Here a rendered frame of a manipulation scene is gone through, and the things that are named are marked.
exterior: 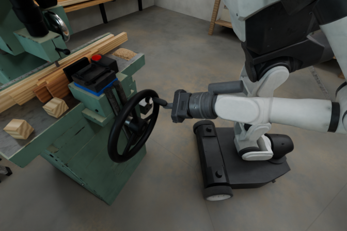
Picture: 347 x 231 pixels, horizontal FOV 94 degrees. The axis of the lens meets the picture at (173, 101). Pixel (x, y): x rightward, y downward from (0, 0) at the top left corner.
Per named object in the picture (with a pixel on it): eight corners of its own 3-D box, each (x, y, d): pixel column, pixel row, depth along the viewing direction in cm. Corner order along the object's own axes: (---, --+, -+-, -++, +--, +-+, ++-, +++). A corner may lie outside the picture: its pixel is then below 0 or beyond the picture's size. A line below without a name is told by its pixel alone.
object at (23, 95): (20, 105, 52) (12, 97, 50) (16, 103, 53) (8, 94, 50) (127, 39, 87) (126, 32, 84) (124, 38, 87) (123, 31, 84)
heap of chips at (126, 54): (128, 60, 73) (127, 56, 72) (111, 54, 76) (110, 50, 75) (137, 53, 78) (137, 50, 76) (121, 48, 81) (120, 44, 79)
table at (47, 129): (44, 187, 42) (30, 180, 38) (-20, 137, 51) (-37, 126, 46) (161, 69, 80) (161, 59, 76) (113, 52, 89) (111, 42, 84)
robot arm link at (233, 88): (215, 114, 57) (250, 115, 50) (201, 122, 49) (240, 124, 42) (212, 82, 56) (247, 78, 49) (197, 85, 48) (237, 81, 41)
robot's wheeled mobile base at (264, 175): (259, 132, 155) (278, 110, 131) (288, 192, 120) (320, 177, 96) (194, 133, 151) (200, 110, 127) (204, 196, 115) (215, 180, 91)
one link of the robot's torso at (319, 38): (311, 49, 69) (321, 8, 57) (333, 67, 60) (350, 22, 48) (244, 72, 76) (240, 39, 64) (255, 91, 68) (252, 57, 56)
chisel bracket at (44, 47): (54, 67, 54) (40, 43, 47) (27, 55, 57) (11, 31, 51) (73, 56, 58) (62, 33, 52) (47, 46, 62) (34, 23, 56)
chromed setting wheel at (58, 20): (69, 47, 68) (56, 15, 59) (50, 39, 71) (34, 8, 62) (76, 44, 70) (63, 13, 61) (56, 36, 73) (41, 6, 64)
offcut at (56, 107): (68, 108, 53) (63, 100, 50) (57, 118, 50) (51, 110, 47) (60, 104, 54) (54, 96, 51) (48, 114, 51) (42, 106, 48)
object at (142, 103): (145, 115, 97) (144, 106, 92) (129, 108, 101) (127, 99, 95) (153, 106, 103) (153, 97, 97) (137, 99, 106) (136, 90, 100)
